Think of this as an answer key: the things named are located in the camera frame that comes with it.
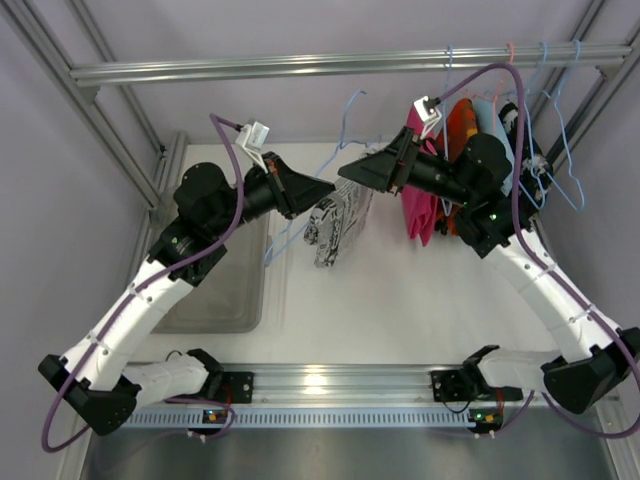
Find clear plastic storage bin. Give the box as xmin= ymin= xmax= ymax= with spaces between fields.
xmin=155 ymin=215 xmax=270 ymax=334

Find aluminium hanging rail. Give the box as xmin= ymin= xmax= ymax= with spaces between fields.
xmin=70 ymin=41 xmax=633 ymax=88

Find slotted grey cable duct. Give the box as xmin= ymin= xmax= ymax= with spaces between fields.
xmin=124 ymin=405 xmax=476 ymax=429

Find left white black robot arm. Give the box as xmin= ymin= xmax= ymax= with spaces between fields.
xmin=38 ymin=152 xmax=335 ymax=436

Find pink cloth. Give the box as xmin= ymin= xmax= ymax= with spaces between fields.
xmin=399 ymin=102 xmax=444 ymax=247

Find orange patterned cloth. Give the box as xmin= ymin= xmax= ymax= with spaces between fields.
xmin=435 ymin=98 xmax=478 ymax=236

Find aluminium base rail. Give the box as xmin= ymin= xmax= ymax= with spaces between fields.
xmin=74 ymin=362 xmax=621 ymax=406

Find aluminium frame post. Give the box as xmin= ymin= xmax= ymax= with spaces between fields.
xmin=1 ymin=1 xmax=189 ymax=277

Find pink wire hanger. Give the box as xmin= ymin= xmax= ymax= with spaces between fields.
xmin=464 ymin=42 xmax=516 ymax=134

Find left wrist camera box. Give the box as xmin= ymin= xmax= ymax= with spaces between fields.
xmin=235 ymin=121 xmax=270 ymax=171

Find black white patterned cloth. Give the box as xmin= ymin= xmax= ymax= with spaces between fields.
xmin=498 ymin=102 xmax=553 ymax=215

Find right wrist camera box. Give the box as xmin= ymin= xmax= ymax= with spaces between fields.
xmin=413 ymin=96 xmax=442 ymax=140

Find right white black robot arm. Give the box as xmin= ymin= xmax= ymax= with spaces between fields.
xmin=338 ymin=127 xmax=639 ymax=414

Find black white newsprint trousers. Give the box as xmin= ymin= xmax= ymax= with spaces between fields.
xmin=303 ymin=178 xmax=373 ymax=268

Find empty blue wire hanger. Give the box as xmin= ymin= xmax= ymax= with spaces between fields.
xmin=540 ymin=39 xmax=586 ymax=212

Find blue hanger of black cloth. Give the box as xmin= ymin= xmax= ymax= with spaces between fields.
xmin=514 ymin=40 xmax=554 ymax=211

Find light blue wire hanger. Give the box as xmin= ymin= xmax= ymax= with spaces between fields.
xmin=263 ymin=90 xmax=381 ymax=267

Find light blue cloth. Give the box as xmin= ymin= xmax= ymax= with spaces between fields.
xmin=472 ymin=97 xmax=515 ymax=196

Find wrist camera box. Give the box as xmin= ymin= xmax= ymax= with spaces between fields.
xmin=413 ymin=96 xmax=442 ymax=140
xmin=235 ymin=121 xmax=270 ymax=171

